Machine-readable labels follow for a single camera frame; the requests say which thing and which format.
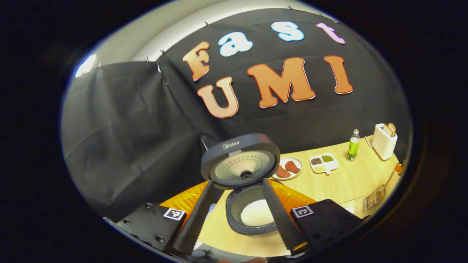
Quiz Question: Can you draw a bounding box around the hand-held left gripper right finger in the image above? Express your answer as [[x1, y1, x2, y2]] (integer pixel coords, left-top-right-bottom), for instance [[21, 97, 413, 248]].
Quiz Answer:
[[262, 178, 368, 256]]

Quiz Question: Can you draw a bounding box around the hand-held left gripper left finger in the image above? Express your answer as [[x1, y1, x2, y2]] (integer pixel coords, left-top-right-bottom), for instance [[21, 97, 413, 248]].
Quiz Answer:
[[103, 180, 215, 256]]

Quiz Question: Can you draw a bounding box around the white rice heap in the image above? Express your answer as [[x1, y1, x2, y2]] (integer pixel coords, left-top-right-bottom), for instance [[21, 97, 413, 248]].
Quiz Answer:
[[240, 199, 275, 227]]

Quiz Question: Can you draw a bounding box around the dark grey rice cooker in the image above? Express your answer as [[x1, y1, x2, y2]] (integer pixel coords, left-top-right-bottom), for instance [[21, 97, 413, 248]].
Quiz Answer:
[[200, 133, 289, 236]]

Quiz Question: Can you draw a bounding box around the white toaster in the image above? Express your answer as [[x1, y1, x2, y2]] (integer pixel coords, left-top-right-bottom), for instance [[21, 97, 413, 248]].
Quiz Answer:
[[372, 123, 398, 161]]

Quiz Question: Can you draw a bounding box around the green drink bottle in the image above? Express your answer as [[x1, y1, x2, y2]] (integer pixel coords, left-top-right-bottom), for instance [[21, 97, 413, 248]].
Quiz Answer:
[[347, 129, 361, 161]]

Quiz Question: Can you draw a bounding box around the white round plate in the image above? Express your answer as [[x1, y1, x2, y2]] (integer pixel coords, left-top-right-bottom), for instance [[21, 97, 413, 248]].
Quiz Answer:
[[272, 156, 303, 181]]

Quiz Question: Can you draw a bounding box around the white divided bean dish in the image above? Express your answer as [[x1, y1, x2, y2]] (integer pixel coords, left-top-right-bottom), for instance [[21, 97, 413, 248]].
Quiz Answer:
[[309, 153, 339, 175]]

